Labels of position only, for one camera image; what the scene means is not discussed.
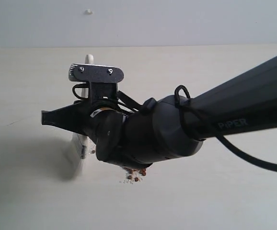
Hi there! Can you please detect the pile of white grains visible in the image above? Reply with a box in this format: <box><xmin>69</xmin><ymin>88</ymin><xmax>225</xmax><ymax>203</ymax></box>
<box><xmin>88</xmin><ymin>141</ymin><xmax>149</xmax><ymax>184</ymax></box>

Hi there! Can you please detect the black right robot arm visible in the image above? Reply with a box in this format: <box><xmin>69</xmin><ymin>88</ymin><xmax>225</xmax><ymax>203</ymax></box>
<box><xmin>41</xmin><ymin>56</ymin><xmax>277</xmax><ymax>172</ymax></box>

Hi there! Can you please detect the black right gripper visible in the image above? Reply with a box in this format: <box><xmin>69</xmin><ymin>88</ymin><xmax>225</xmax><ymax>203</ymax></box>
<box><xmin>41</xmin><ymin>82</ymin><xmax>141</xmax><ymax>141</ymax></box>

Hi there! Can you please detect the white paint brush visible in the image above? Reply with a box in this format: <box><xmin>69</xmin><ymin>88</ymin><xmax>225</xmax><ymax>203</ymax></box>
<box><xmin>68</xmin><ymin>54</ymin><xmax>95</xmax><ymax>179</ymax></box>

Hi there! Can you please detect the white wall plug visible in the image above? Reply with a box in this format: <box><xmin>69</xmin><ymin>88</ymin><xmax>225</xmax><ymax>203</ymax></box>
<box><xmin>84</xmin><ymin>9</ymin><xmax>93</xmax><ymax>15</ymax></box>

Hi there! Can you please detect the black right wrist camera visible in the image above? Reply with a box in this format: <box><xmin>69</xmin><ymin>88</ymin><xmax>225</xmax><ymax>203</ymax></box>
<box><xmin>68</xmin><ymin>63</ymin><xmax>124</xmax><ymax>83</ymax></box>

